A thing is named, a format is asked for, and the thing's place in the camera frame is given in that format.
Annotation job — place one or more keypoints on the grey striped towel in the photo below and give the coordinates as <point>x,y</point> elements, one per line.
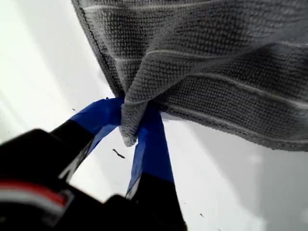
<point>204,72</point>

